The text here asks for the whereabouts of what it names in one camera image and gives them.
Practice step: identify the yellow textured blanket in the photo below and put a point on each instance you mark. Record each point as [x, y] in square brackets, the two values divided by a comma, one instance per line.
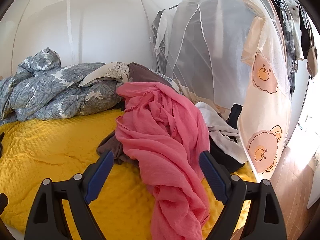
[50, 150]

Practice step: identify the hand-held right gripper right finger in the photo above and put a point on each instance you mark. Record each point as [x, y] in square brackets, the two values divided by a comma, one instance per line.
[212, 177]

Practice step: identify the grey floral duvet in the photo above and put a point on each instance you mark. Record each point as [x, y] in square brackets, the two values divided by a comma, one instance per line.
[50, 90]

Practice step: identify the pink gauze garment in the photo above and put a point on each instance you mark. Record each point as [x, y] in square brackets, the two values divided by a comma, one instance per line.
[162, 130]

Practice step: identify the grey white hanging garment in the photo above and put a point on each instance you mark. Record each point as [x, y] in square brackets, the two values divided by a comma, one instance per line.
[162, 35]

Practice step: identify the brown hanging bag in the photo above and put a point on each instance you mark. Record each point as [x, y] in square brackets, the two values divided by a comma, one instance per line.
[312, 62]

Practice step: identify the cream bear printed cloth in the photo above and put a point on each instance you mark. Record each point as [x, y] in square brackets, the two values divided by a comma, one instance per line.
[262, 105]

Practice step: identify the cream floral pillow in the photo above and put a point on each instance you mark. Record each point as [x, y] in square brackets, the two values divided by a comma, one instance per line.
[112, 70]

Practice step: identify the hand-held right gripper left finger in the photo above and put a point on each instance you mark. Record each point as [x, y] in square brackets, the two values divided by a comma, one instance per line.
[100, 177]

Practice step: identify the brown garment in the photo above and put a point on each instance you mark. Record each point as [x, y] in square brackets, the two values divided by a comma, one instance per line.
[142, 73]

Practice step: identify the black white patterned hanging garment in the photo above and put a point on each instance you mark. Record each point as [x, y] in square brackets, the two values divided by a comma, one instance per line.
[287, 35]

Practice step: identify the white mosquito net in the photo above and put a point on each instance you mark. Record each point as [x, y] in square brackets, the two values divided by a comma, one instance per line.
[215, 62]

